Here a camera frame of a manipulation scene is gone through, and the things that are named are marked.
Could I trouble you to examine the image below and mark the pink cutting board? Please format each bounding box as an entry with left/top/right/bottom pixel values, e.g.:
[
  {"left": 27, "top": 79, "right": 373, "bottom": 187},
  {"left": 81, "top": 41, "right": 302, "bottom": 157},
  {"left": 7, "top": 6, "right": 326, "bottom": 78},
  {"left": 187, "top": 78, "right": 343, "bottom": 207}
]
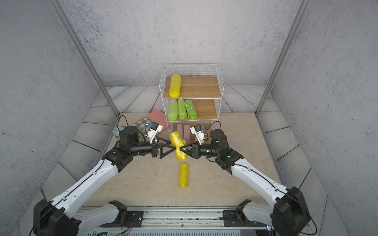
[{"left": 142, "top": 110, "right": 169, "bottom": 131}]

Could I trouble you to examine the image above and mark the left frame post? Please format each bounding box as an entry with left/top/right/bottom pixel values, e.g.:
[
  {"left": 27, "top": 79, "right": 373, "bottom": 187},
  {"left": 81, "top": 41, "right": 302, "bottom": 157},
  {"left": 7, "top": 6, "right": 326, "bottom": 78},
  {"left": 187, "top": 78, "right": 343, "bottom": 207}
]
[{"left": 48, "top": 0, "right": 120, "bottom": 117}]

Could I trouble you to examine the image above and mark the pink bag roll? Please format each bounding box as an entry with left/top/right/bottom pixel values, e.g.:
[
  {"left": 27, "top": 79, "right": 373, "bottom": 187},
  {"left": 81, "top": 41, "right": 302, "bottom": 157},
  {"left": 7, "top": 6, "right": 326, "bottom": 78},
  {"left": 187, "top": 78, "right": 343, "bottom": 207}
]
[
  {"left": 183, "top": 125, "right": 191, "bottom": 143},
  {"left": 176, "top": 124, "right": 183, "bottom": 136}
]

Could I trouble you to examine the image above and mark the bright green bag roll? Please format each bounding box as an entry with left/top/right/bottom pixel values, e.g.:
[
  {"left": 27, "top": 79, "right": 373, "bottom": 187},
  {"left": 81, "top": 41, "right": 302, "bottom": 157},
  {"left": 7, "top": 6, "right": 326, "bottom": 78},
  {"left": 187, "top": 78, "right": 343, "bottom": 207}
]
[{"left": 185, "top": 100, "right": 198, "bottom": 120}]

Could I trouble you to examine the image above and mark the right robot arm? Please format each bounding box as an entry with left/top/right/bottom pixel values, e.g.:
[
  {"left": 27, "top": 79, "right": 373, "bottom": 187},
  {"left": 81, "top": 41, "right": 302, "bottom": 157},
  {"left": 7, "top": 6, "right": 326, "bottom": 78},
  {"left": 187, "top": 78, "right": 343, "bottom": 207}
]
[{"left": 180, "top": 125, "right": 313, "bottom": 236}]

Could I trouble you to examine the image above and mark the light green bag roll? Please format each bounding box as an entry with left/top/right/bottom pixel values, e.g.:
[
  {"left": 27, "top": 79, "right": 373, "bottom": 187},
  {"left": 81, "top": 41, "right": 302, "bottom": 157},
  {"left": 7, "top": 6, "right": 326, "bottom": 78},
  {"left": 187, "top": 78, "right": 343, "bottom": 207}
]
[{"left": 167, "top": 99, "right": 178, "bottom": 122}]

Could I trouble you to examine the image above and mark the mint green jar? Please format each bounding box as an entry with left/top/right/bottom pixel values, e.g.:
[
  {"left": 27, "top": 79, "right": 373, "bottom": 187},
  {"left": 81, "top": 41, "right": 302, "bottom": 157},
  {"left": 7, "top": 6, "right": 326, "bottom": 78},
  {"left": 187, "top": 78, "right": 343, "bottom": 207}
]
[{"left": 113, "top": 128, "right": 120, "bottom": 139}]

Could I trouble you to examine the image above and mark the white wire wooden shelf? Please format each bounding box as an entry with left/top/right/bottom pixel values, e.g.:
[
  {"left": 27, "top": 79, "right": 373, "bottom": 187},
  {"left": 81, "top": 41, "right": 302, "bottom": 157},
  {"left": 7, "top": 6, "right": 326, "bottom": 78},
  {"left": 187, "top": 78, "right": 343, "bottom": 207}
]
[{"left": 159, "top": 64, "right": 225, "bottom": 143}]

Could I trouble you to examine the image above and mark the right frame post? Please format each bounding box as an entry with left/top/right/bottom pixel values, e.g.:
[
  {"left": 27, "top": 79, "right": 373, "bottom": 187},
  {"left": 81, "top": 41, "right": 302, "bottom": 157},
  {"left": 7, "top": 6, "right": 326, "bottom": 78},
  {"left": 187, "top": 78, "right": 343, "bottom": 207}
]
[{"left": 255, "top": 0, "right": 311, "bottom": 118}]

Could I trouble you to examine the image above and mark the green checkered cloth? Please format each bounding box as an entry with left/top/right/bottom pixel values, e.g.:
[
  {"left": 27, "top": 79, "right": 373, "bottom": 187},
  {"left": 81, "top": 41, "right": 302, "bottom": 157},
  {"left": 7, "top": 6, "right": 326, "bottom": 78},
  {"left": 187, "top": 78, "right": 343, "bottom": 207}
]
[{"left": 132, "top": 117, "right": 153, "bottom": 136}]

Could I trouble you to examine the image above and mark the frame post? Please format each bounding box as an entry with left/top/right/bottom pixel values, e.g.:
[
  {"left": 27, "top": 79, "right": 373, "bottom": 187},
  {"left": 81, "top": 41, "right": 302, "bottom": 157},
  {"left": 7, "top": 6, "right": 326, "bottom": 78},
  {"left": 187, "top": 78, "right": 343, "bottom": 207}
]
[
  {"left": 48, "top": 0, "right": 120, "bottom": 117},
  {"left": 255, "top": 0, "right": 311, "bottom": 118}
]

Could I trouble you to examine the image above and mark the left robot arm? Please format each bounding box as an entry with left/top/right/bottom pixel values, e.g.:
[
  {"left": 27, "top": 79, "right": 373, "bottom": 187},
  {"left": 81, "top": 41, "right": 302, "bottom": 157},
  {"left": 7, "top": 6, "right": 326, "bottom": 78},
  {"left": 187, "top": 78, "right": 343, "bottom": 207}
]
[{"left": 30, "top": 126, "right": 176, "bottom": 236}]

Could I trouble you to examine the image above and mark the yellow bag roll labelled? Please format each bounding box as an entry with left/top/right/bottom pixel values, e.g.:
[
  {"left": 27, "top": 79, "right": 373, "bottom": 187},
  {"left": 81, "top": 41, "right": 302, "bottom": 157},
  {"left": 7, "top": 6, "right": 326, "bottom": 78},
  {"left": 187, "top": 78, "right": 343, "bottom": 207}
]
[{"left": 169, "top": 131, "right": 188, "bottom": 161}]

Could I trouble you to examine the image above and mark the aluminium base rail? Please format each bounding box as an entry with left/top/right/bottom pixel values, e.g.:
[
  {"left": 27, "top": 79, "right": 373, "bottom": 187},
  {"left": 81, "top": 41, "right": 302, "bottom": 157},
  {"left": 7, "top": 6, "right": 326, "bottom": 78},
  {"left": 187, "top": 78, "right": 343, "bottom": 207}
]
[{"left": 52, "top": 206, "right": 314, "bottom": 236}]

